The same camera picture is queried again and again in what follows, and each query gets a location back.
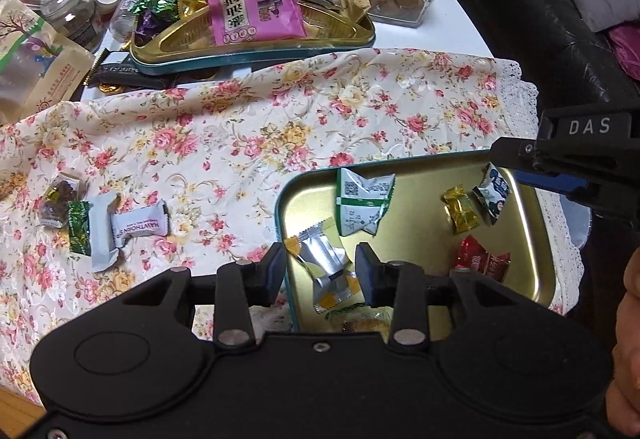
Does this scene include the clear packet of dark fruit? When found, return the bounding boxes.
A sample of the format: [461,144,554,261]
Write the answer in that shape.
[40,174,83,227]

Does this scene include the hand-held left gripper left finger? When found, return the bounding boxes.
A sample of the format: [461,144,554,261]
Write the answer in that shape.
[117,241,287,351]

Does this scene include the floral tablecloth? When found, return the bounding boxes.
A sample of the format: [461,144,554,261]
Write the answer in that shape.
[0,46,586,407]

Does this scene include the purple foil candy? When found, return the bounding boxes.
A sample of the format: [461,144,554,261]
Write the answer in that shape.
[132,9,166,45]

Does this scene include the green foil candies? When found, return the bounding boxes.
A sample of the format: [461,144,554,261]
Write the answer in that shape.
[120,0,181,20]

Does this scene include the triangular gold tin tray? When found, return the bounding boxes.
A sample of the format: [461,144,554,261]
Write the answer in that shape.
[130,0,376,76]

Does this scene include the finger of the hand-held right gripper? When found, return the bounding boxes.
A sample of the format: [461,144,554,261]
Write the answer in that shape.
[515,170,601,196]
[490,138,540,171]

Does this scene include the kraft paper bag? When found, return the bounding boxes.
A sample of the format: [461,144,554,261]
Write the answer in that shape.
[0,0,96,125]

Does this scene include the grey white snack packet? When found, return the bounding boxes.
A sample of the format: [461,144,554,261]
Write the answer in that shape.
[89,193,123,272]

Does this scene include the rectangular gold tin tray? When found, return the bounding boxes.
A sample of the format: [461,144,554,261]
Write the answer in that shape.
[274,149,558,335]

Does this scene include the black flat packet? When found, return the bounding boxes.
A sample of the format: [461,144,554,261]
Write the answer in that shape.
[85,49,166,90]

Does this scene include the small white snack packet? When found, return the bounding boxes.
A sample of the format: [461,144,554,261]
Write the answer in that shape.
[111,200,170,250]

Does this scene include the pink snack packet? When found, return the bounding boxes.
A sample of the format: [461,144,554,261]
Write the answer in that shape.
[207,0,306,45]

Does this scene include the green foil candy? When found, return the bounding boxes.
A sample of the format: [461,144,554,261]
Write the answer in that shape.
[67,200,92,256]

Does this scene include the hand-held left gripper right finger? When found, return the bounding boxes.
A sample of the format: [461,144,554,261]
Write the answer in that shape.
[356,243,516,352]

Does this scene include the green and white snack packet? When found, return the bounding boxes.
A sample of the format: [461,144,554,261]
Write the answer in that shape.
[336,168,396,237]

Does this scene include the gold candy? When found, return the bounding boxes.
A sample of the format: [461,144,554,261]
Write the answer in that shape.
[442,186,481,234]

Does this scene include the person's right hand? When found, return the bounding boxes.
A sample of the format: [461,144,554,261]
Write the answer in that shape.
[606,249,640,425]

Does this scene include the magenta cushion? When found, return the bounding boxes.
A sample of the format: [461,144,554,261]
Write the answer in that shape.
[607,22,640,80]

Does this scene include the clear drinking glass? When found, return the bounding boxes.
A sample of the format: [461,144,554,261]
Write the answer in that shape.
[107,0,143,42]

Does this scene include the clear packet of yellow pastry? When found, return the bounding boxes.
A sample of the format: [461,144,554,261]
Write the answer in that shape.
[325,304,396,335]

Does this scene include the silver and yellow snack packet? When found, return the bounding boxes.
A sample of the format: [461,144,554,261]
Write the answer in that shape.
[285,219,362,312]

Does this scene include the red snack packet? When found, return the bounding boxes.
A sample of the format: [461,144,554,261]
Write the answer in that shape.
[455,235,512,281]

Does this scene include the black leather sofa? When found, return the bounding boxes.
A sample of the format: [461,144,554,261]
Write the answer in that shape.
[445,0,640,160]

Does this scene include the small glass jar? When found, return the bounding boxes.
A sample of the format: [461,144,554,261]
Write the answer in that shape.
[40,0,96,45]

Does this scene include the trash bin with plastic liner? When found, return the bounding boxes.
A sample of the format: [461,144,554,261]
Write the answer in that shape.
[542,189,591,250]

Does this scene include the white and navy snack packet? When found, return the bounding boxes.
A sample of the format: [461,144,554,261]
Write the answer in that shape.
[472,163,511,226]

